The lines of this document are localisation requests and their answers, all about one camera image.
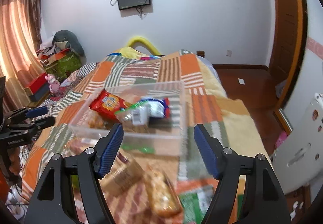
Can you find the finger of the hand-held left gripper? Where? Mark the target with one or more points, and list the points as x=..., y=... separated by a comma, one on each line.
x=43, y=123
x=37, y=111

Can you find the white paper sheet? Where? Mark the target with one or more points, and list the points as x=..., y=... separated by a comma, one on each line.
x=241, y=81

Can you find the golden snack packet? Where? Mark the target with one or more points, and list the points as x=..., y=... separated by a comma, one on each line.
x=96, y=120

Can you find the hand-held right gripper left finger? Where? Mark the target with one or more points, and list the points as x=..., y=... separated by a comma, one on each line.
x=111, y=151

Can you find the patchwork blanket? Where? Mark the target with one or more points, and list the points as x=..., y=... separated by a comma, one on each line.
x=171, y=72

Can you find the white wall socket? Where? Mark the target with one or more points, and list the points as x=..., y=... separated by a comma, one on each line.
x=229, y=52

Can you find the white and blue snack packet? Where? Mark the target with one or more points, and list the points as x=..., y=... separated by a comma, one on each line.
x=149, y=110

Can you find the green snack packet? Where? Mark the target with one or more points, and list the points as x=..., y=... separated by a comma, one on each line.
x=196, y=201

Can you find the orange biscuit packet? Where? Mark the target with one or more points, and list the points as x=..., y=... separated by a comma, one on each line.
x=162, y=193

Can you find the pink plush toy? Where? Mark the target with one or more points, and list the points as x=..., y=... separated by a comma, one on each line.
x=53, y=83

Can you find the yellow curved headboard tube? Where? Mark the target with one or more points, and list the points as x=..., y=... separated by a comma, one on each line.
x=142, y=42

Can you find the green patterned bag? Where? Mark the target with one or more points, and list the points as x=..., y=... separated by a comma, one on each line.
x=67, y=63

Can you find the red snack packet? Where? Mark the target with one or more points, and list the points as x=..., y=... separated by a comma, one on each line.
x=107, y=102

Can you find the wooden door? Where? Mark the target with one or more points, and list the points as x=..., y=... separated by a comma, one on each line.
x=286, y=19

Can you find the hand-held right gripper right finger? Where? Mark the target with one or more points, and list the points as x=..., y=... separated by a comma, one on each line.
x=207, y=151

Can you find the orange striped curtain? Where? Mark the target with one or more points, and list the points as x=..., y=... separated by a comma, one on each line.
x=15, y=44

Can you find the clear plastic container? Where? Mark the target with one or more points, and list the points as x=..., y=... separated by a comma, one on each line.
x=174, y=112

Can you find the brown cracker packet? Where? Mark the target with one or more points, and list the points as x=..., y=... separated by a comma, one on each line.
x=121, y=176

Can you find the red shoe box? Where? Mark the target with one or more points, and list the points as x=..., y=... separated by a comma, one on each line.
x=37, y=86

